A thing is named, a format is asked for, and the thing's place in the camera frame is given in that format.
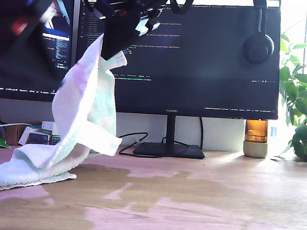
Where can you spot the pastel printed tea towel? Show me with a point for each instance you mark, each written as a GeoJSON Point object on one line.
{"type": "Point", "coordinates": [85, 115]}

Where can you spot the black monitor showing terminal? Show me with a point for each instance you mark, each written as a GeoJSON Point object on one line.
{"type": "Point", "coordinates": [26, 93]}

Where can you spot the brown cardboard box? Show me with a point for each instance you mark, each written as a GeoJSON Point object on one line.
{"type": "Point", "coordinates": [13, 134]}

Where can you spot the small white box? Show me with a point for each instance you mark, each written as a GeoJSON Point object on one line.
{"type": "Point", "coordinates": [25, 136]}

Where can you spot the black Huawei monitor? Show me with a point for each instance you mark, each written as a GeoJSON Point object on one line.
{"type": "Point", "coordinates": [198, 70]}

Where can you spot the small dark box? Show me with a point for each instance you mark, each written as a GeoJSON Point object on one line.
{"type": "Point", "coordinates": [38, 139]}

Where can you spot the green and white box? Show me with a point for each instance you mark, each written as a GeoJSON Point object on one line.
{"type": "Point", "coordinates": [55, 139]}

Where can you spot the black headphones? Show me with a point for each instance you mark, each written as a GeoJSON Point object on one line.
{"type": "Point", "coordinates": [258, 50]}

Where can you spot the amber glass jar grey base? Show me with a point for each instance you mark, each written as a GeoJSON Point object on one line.
{"type": "Point", "coordinates": [256, 132]}

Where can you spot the small white blue object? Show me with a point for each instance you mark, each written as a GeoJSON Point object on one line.
{"type": "Point", "coordinates": [273, 131]}

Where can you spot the green leafy houseplant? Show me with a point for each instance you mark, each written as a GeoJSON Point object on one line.
{"type": "Point", "coordinates": [304, 141]}

